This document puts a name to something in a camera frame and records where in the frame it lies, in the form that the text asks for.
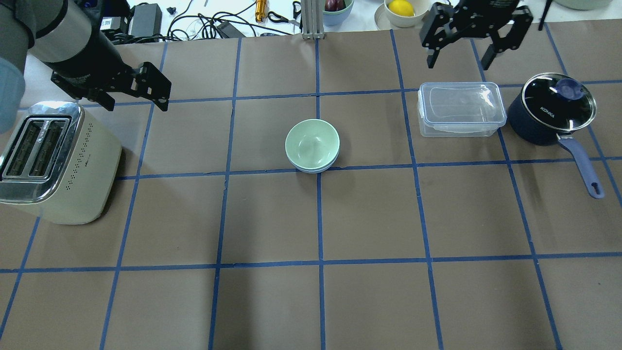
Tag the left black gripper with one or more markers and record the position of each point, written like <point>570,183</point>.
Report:
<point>82,57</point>

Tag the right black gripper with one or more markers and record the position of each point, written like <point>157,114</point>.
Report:
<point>480,14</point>

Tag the green bowl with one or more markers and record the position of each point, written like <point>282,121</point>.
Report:
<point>312,142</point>

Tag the beige bowl with lemon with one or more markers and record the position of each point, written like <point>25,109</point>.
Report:
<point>397,14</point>

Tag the blue bowl with fruit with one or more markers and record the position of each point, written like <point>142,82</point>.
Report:
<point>336,11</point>

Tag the clear plastic lidded container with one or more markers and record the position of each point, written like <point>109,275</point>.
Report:
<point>460,109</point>

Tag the black power adapter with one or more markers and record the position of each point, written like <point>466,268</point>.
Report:
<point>145,23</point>

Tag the cream toaster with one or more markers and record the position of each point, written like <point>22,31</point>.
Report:
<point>60,164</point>

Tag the dark blue saucepan with lid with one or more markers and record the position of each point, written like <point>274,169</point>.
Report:
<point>548,110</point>

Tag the aluminium frame post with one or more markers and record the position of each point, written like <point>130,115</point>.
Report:
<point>312,15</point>

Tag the orange handled tool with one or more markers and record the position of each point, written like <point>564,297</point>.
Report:
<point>260,11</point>

